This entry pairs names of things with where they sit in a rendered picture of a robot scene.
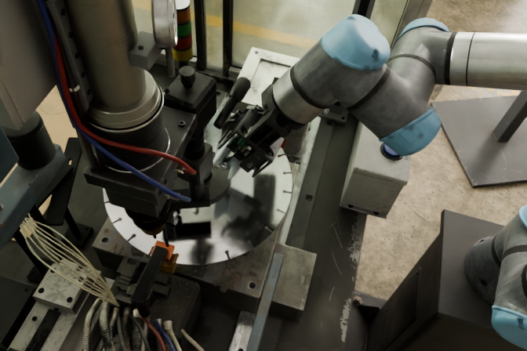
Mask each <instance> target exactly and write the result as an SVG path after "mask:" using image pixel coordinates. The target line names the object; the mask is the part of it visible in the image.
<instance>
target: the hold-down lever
mask: <svg viewBox="0 0 527 351"><path fill-rule="evenodd" d="M250 87H251V82H250V80H249V79H248V78H246V77H240V78H238V79H237V81H236V82H235V83H234V85H233V87H232V88H231V90H230V92H229V99H228V101H227V102H226V104H225V105H224V108H223V109H222V111H221V112H220V114H219V115H218V117H217V119H216V120H215V121H214V123H213V125H214V126H215V127H216V128H218V129H222V128H223V126H224V124H225V122H226V121H227V119H228V118H229V116H230V114H231V112H232V111H233V109H234V107H235V106H236V104H237V103H239V102H241V101H242V100H243V99H244V97H245V95H246V93H247V92H248V91H249V89H250Z"/></svg>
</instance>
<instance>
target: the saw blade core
mask: <svg viewBox="0 0 527 351"><path fill-rule="evenodd" d="M218 111H219V110H216V113H215V115H214V116H213V118H212V119H211V120H210V122H209V123H208V124H207V126H206V127H205V128H204V135H205V141H206V142H207V143H209V144H211V145H212V146H213V152H216V147H217V144H218V142H219V141H220V138H221V134H222V129H218V128H216V127H215V126H214V125H213V123H214V121H215V120H216V119H217V117H218V116H217V115H218ZM284 154H285V152H284V151H283V149H282V148H281V147H280V149H279V151H278V153H277V155H276V157H275V159H274V161H273V162H272V163H271V164H270V165H268V166H267V167H266V168H265V169H264V170H263V171H261V172H260V173H259V174H257V175H256V176H254V177H252V175H253V173H254V171H255V170H251V171H250V172H249V173H248V172H246V171H245V170H243V169H242V168H241V169H240V170H239V171H238V173H237V174H236V176H235V177H234V178H232V179H231V183H230V186H229V187H228V189H227V191H226V192H225V194H224V195H223V196H221V197H220V198H218V199H217V200H215V201H212V202H210V204H211V206H210V207H204V208H185V209H180V211H181V213H180V214H178V215H177V217H176V218H175V219H174V223H173V224H172V223H170V222H167V221H166V222H165V229H166V233H167V237H168V241H169V244H171V245H174V246H175V249H174V251H173V253H172V256H171V258H170V260H169V261H168V260H164V261H165V262H171V263H174V261H175V258H176V257H175V255H179V256H178V257H177V259H176V264H180V265H189V266H200V265H201V264H202V260H201V258H200V257H201V256H202V255H203V256H204V258H203V265H209V264H214V263H218V262H224V261H227V260H228V257H227V254H226V253H225V251H228V255H229V257H230V259H234V258H236V257H239V256H240V255H243V254H245V253H246V252H248V251H251V250H252V249H253V248H252V247H251V246H250V244H251V245H252V246H253V247H254V248H255V247H256V246H258V245H259V244H261V243H262V242H263V241H265V240H266V239H267V238H268V237H269V236H270V235H271V234H272V232H274V231H275V229H276V228H277V227H278V225H279V224H280V222H281V221H282V219H283V218H284V216H285V213H286V211H287V209H288V206H289V202H290V199H291V195H292V194H289V193H292V189H293V178H292V173H291V168H290V165H289V161H288V159H287V157H286V155H284ZM278 155H279V156H281V155H283V156H281V157H278ZM283 172H284V173H291V174H285V175H284V174H283ZM283 191H285V192H288V193H283ZM103 193H104V203H106V202H109V200H108V197H107V194H106V191H105V189H104V188H103ZM105 207H106V209H107V213H108V215H109V218H110V220H111V222H112V223H114V222H116V221H117V222H116V223H114V224H113V225H114V227H115V229H116V230H117V231H118V232H119V233H120V234H121V235H122V236H123V238H124V239H125V240H127V241H128V240H129V239H130V238H131V237H133V235H136V236H135V237H133V238H132V239H131V240H130V241H129V243H130V244H131V245H132V246H133V247H135V248H136V249H138V250H140V251H141V252H143V253H144V254H146V255H149V254H150V252H151V250H152V248H153V247H154V245H155V243H156V241H161V242H164V243H165V239H164V236H163V232H161V233H159V234H157V235H156V236H157V238H156V239H154V238H153V236H151V235H147V234H145V233H144V232H143V231H142V230H141V229H140V228H138V227H137V226H136V225H135V224H134V222H133V220H132V219H131V218H130V217H129V216H128V215H127V214H126V212H125V209H124V208H121V207H118V206H116V205H112V204H110V202H109V203H106V204H105ZM278 209H279V210H280V211H281V212H277V210H278ZM282 212H284V213H282ZM119 219H122V220H121V221H118V220H119ZM265 226H267V227H268V229H269V230H268V229H265ZM270 230H271V231H272V232H271V231H270ZM247 241H250V244H248V243H247Z"/></svg>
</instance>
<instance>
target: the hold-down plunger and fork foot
mask: <svg viewBox="0 0 527 351"><path fill-rule="evenodd" d="M172 191H173V192H176V193H179V194H180V195H183V196H185V197H189V198H190V199H191V201H190V202H186V201H182V200H178V201H177V200H174V199H171V204H170V207H169V217H168V219H167V222H170V223H172V224H173V223H174V218H173V210H176V211H177V213H178V214H180V213H181V211H180V209H185V208H204V207H210V206H211V204H210V191H209V187H204V183H203V182H202V184H201V186H196V185H194V184H192V183H189V188H188V189H178V190H172Z"/></svg>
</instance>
